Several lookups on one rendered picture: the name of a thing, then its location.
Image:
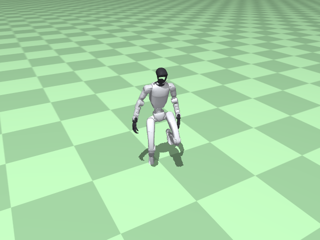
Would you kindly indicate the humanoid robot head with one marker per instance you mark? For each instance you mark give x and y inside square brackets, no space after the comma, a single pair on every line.
[161,72]

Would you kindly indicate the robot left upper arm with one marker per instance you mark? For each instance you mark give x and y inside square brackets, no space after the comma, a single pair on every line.
[173,93]

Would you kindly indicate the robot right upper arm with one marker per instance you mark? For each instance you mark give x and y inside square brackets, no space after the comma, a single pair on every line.
[146,90]

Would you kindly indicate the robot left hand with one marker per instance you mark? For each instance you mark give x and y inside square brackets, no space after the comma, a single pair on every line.
[178,120]

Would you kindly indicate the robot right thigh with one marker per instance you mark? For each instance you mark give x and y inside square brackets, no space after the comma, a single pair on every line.
[150,127]

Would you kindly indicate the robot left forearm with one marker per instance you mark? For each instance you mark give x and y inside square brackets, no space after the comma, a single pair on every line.
[176,108]

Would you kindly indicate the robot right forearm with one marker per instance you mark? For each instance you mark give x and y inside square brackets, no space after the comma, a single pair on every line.
[136,111]

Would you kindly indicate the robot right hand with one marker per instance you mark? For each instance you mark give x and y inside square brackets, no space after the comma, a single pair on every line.
[134,125]

